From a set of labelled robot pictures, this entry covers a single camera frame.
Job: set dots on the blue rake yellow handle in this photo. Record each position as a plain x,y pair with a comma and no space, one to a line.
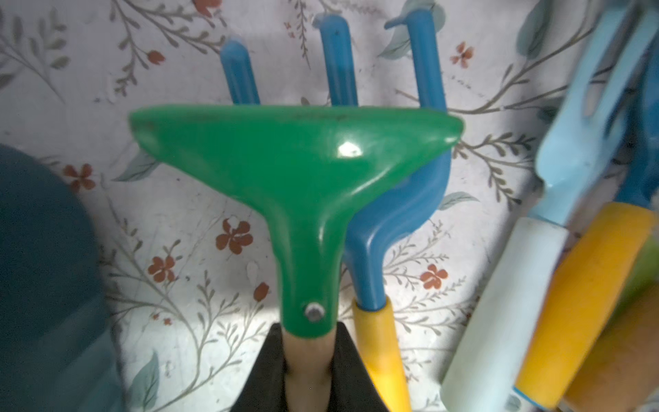
589,281
391,217

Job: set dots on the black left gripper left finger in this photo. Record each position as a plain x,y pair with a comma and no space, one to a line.
264,388

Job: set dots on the green rake wooden handle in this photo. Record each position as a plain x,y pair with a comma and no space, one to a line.
307,170

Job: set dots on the lime fork wooden handle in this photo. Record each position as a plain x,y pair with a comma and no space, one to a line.
622,369

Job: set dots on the teal storage tray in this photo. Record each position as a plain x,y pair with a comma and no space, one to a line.
57,350

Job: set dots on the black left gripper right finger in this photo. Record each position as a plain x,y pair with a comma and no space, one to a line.
352,389

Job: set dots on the light blue fork white handle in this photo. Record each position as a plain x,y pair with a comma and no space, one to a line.
571,157

